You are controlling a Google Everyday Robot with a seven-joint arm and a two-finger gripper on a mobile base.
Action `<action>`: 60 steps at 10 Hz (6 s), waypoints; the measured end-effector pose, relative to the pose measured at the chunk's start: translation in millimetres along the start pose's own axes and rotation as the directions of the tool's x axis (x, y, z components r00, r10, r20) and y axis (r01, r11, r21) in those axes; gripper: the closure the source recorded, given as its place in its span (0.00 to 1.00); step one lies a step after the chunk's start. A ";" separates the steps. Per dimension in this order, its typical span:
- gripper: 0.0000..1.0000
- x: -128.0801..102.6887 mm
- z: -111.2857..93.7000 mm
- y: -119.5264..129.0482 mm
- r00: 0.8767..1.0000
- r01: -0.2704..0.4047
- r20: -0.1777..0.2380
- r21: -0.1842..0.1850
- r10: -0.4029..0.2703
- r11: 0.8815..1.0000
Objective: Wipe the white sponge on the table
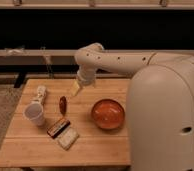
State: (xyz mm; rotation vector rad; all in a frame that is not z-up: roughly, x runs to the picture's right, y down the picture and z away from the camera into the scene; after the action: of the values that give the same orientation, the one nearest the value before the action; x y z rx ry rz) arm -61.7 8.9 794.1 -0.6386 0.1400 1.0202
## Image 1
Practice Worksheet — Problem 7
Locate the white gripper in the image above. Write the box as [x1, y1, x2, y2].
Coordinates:
[70, 68, 96, 96]

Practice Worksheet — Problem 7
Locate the white sponge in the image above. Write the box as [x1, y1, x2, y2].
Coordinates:
[58, 127, 79, 150]

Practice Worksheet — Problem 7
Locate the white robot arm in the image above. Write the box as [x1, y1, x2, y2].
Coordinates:
[73, 43, 194, 171]

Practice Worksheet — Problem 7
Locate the dark red oval object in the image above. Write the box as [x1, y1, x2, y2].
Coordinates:
[59, 96, 67, 115]

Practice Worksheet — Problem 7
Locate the white crumpled wrapper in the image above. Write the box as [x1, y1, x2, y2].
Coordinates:
[32, 85, 47, 105]

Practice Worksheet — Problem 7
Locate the orange bowl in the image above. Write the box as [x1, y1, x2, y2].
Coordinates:
[91, 99, 125, 130]

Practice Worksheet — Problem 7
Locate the brown black snack bar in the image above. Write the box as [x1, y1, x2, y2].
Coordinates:
[47, 119, 71, 139]

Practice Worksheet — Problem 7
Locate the white plastic cup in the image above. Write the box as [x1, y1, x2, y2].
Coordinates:
[23, 103, 45, 126]

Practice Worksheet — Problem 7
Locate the wooden shelf rail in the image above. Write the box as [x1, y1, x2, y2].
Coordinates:
[0, 49, 194, 65]

